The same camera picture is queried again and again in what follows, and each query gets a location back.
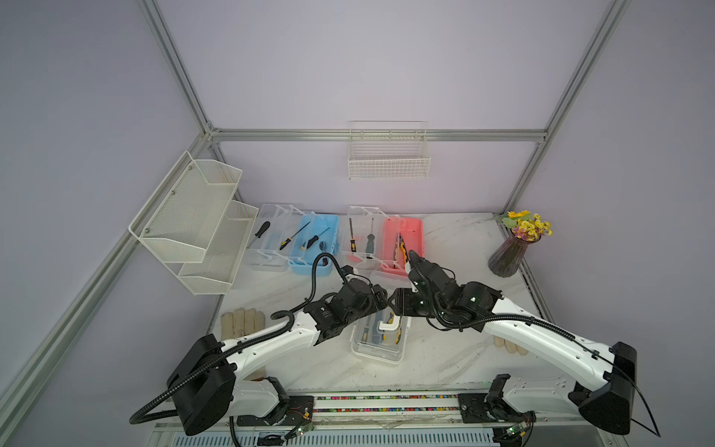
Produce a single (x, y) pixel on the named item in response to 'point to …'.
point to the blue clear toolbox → (283, 236)
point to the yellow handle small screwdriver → (353, 240)
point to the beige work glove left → (238, 323)
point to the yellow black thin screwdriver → (288, 240)
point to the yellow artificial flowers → (526, 225)
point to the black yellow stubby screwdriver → (315, 238)
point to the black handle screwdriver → (265, 226)
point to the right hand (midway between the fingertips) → (398, 305)
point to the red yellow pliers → (403, 248)
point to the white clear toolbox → (370, 343)
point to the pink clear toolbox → (384, 229)
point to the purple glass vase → (505, 259)
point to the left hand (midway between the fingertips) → (376, 299)
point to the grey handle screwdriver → (370, 249)
